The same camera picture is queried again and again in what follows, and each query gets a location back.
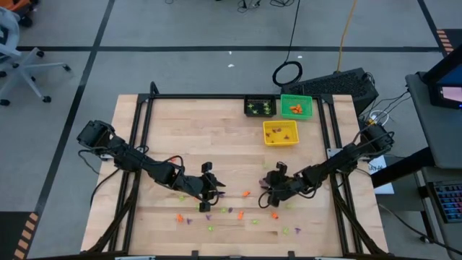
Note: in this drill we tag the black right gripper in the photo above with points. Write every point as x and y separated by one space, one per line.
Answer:
281 168

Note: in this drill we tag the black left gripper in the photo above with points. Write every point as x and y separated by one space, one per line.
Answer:
205 207

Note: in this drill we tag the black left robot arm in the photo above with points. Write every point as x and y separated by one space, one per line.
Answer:
130 159

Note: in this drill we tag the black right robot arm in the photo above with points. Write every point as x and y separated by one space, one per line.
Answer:
343 159

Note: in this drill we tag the yellow plastic mesh basket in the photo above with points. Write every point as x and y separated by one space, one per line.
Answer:
292 124

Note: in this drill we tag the green plastic mesh basket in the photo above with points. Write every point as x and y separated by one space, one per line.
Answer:
305 112

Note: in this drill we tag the black plastic mesh basket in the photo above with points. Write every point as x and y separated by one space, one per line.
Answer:
260 97

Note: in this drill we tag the white paper sheet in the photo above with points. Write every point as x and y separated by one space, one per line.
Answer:
377 168

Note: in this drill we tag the black desk support bar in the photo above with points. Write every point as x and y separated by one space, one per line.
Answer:
404 168

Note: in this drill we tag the grey keyboard desk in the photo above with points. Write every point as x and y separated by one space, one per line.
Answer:
426 177

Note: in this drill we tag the grey side desk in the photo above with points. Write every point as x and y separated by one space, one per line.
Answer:
433 133

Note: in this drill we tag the backlit keyboard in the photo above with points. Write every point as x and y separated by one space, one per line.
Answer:
451 202

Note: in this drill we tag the black monitor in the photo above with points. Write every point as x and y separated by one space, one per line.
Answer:
447 77

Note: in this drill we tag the white office chair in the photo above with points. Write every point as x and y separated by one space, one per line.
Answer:
25 66

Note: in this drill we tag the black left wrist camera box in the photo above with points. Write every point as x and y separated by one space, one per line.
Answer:
193 186

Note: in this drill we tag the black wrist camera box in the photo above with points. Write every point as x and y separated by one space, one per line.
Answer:
193 186
294 184

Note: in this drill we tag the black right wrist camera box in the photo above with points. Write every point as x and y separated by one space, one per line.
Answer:
294 184

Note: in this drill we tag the black aluminium table frame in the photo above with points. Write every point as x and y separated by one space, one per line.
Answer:
234 96

